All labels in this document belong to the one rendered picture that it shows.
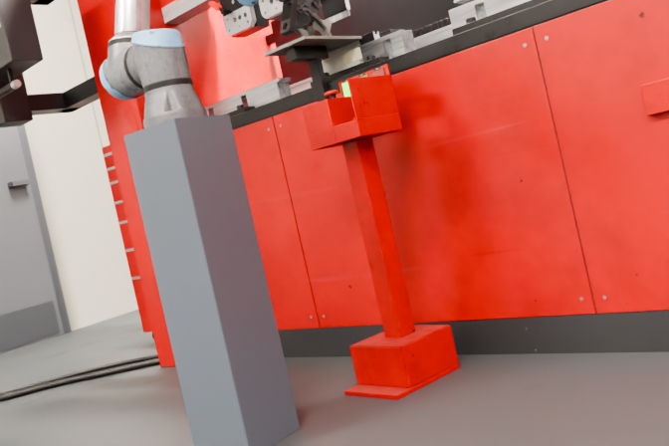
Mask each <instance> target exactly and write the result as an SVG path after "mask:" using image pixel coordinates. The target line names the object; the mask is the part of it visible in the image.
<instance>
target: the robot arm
mask: <svg viewBox="0 0 669 446"><path fill-rule="evenodd" d="M237 1H239V3H241V4H242V5H244V6H248V7H251V6H254V5H255V4H256V3H257V2H258V1H259V0H237ZM279 1H280V2H283V11H282V24H281V35H283V36H285V37H287V36H289V35H292V34H294V33H295V32H297V33H298V34H299V35H300V36H301V37H303V36H313V35H314V34H315V30H317V31H319V32H320V33H321V34H322V36H325V35H327V36H331V35H332V34H331V26H332V22H331V20H329V19H325V20H322V19H321V18H320V16H319V15H318V12H319V10H320V9H321V8H322V6H323V5H322V4H321V3H320V1H319V0H317V1H318V3H319V5H318V4H317V3H316V1H315V0H279ZM149 15H150V0H115V17H114V37H113V38H111V39H110V40H109V44H108V58H107V59H106V60H104V62H103V63H102V65H101V68H100V79H101V82H102V84H103V86H104V88H105V89H106V90H107V91H108V92H109V94H111V95H112V96H113V97H115V98H117V99H120V100H124V101H128V100H132V99H137V98H140V97H141V96H142V95H144V96H145V104H144V120H143V126H144V128H147V127H150V126H153V125H156V124H159V123H162V122H164V121H167V120H170V119H173V118H179V117H194V116H208V114H207V110H206V108H204V107H203V104H202V102H201V100H200V98H199V97H198V96H197V94H196V92H195V90H194V87H193V83H192V79H191V74H190V70H189V65H188V61H187V57H186V52H185V48H184V47H185V44H184V43H183V40H182V36H181V34H180V32H179V31H177V30H175V29H151V30H149ZM312 22H313V26H309V25H308V24H310V25H311V24H312Z"/></svg>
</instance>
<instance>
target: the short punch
mask: <svg viewBox="0 0 669 446"><path fill-rule="evenodd" d="M321 3H322V5H323V6H322V7H323V12H324V16H325V19H329V20H331V22H332V23H334V22H336V21H338V20H340V19H343V18H345V17H347V16H350V14H349V9H350V6H349V1H348V0H321Z"/></svg>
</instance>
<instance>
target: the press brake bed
mask: <svg viewBox="0 0 669 446"><path fill-rule="evenodd" d="M668 78H669V0H606V1H603V2H600V3H597V4H594V5H591V6H588V7H585V8H582V9H580V10H577V11H574V12H571V13H568V14H565V15H562V16H559V17H556V18H554V19H551V20H548V21H545V22H543V23H540V24H537V25H534V26H531V27H529V28H526V29H523V30H520V31H517V32H514V33H511V34H508V35H505V36H503V37H500V38H497V39H494V40H491V41H488V42H485V43H482V44H479V45H477V46H474V47H471V48H468V49H465V50H462V51H459V52H456V53H454V54H451V55H448V56H445V57H442V58H439V59H436V60H433V61H430V62H428V63H425V64H422V65H419V66H416V67H413V68H410V69H407V70H404V71H402V72H399V73H396V74H393V75H391V79H392V83H393V88H394V92H395V97H396V101H397V106H398V110H399V115H400V120H401V124H402V129H401V130H398V131H395V132H391V133H388V134H384V135H381V136H377V137H374V138H373V139H372V141H373V146H374V150H375V155H376V159H377V164H378V168H379V172H380V177H381V181H382V186H383V190H384V195H385V199H386V203H387V208H388V212H389V217H390V221H391V226H392V230H393V235H394V239H395V243H396V248H397V252H398V257H399V261H400V266H401V270H402V274H403V279H404V283H405V288H406V292H407V297H408V301H409V306H410V310H411V314H412V318H413V322H414V325H415V326H419V325H449V326H450V327H451V331H452V335H453V339H454V343H455V348H456V352H457V355H460V354H528V353H596V352H663V351H669V111H665V112H660V113H656V114H652V115H647V111H646V106H645V102H644V97H643V94H642V89H641V85H645V84H649V83H653V82H657V81H660V80H664V79H668ZM315 103H317V101H315V102H312V103H309V104H306V105H303V106H300V107H298V108H295V109H292V110H289V111H284V112H281V113H278V114H275V115H273V116H270V117H267V118H264V119H261V120H258V121H255V122H252V123H249V124H247V125H244V126H241V127H238V128H235V129H233V133H234V137H235V142H236V146H237V151H238V155H239V159H240V164H241V168H242V173H243V177H244V182H245V186H246V190H247V195H248V199H249V204H250V208H251V212H252V217H253V221H254V226H255V230H256V234H257V239H258V243H259V248H260V252H261V257H262V261H263V265H264V270H265V274H266V279H267V283H268V287H269V292H270V296H271V301H272V305H273V309H274V314H275V318H276V323H277V327H278V332H279V336H280V340H281V345H282V349H283V354H284V357H325V356H351V353H350V349H349V347H350V346H351V345H352V344H355V343H357V342H359V341H362V340H364V339H367V338H369V337H371V336H374V335H377V334H380V333H382V332H384V328H383V324H382V319H381V315H380V310H379V306H378V302H377V297H376V293H375V288H374V284H373V279H372V276H371V272H370V267H369V263H368V258H367V254H366V249H365V245H364V241H363V236H362V232H361V227H360V223H359V218H358V214H357V209H356V205H355V201H354V196H353V192H352V187H351V183H350V178H349V174H348V170H347V165H346V161H345V156H344V152H343V147H342V145H341V146H335V147H329V148H324V149H318V150H312V148H311V144H310V139H309V135H308V130H307V126H306V121H305V117H304V113H303V108H305V107H307V106H310V105H313V104H315Z"/></svg>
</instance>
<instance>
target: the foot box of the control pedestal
mask: <svg viewBox="0 0 669 446"><path fill-rule="evenodd" d="M414 327H415V332H414V333H411V334H408V335H406V336H403V337H385V333H384V332H382V333H380V334H376V335H374V336H371V337H369V338H367V339H364V340H362V341H359V342H357V343H355V344H352V345H351V346H350V347H349V349H350V353H351V358H352V362H353V366H354V371H355V375H356V380H357V383H358V385H356V386H354V387H352V388H350V389H348V390H346V391H345V392H344V394H345V395H352V396H362V397H373V398H384V399H395V400H398V399H400V398H402V397H404V396H406V395H408V394H410V393H412V392H414V391H416V390H418V389H419V388H421V387H423V386H425V385H427V384H429V383H431V382H433V381H435V380H437V379H439V378H441V377H442V376H444V375H446V374H448V373H450V372H452V371H454V370H456V369H458V368H460V364H459V363H458V362H459V361H458V357H457V352H456V348H455V343H454V339H453V335H452V331H451V327H450V326H449V325H419V326H414Z"/></svg>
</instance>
